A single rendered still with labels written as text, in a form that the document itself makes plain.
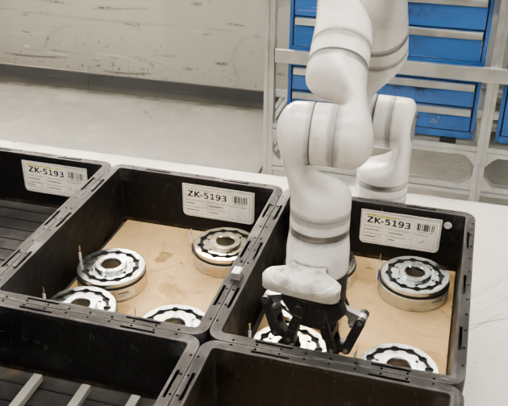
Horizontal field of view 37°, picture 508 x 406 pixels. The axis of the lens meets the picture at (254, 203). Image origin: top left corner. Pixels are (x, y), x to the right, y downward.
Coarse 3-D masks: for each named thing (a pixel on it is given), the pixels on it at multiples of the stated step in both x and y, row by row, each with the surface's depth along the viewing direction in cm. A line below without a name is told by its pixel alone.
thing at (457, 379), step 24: (288, 192) 123; (456, 216) 117; (264, 240) 110; (240, 288) 99; (216, 336) 91; (240, 336) 91; (456, 336) 91; (336, 360) 87; (360, 360) 87; (456, 360) 87; (456, 384) 84
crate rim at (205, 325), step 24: (120, 168) 130; (144, 168) 129; (96, 192) 122; (72, 216) 115; (264, 216) 116; (48, 240) 110; (24, 264) 104; (240, 264) 104; (0, 288) 99; (72, 312) 95; (96, 312) 95; (216, 312) 95
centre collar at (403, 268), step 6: (408, 264) 116; (414, 264) 116; (420, 264) 116; (402, 270) 115; (420, 270) 116; (426, 270) 115; (402, 276) 113; (408, 276) 113; (426, 276) 113; (414, 282) 113; (420, 282) 113
